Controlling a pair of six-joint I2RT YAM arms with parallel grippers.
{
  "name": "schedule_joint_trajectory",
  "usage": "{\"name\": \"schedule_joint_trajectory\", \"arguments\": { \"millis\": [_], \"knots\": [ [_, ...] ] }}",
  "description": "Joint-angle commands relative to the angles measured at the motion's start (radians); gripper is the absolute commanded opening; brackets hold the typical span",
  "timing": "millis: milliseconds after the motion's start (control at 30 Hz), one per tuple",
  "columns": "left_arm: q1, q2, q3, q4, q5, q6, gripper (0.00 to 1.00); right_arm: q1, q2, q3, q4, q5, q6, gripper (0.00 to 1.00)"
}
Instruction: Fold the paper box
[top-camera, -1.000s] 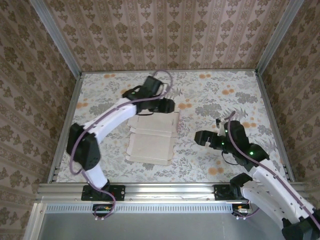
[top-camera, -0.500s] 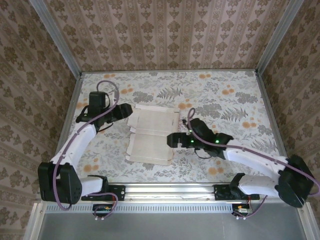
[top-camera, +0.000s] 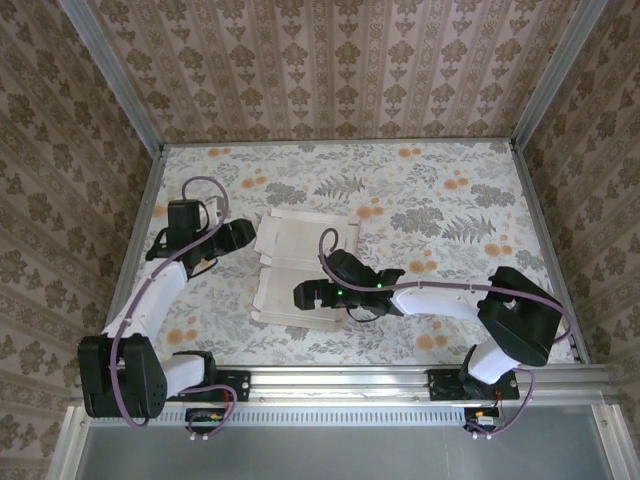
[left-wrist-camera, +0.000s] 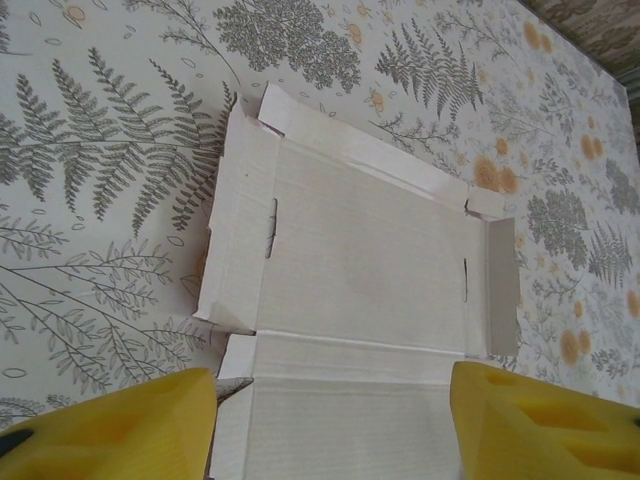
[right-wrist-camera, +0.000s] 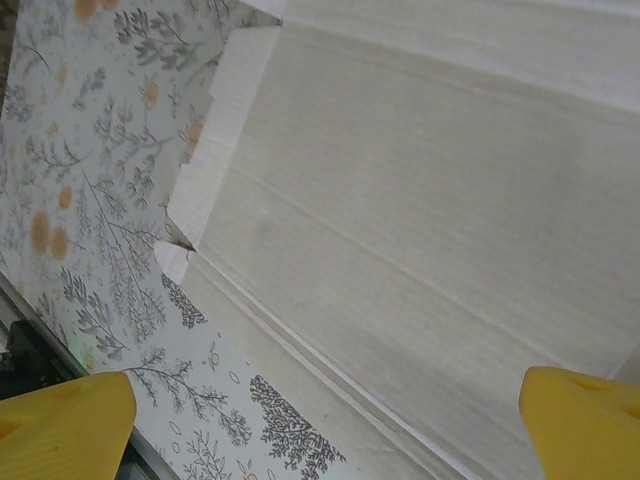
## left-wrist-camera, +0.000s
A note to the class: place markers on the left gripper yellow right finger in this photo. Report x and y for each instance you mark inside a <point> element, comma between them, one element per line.
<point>550,430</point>

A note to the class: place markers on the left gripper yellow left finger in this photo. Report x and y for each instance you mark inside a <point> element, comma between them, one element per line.
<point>100,430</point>

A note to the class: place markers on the floral patterned tablecloth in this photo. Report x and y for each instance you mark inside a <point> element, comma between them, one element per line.
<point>100,150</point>

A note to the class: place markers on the pink and white paper box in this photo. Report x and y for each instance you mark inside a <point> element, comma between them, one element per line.
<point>360,250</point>

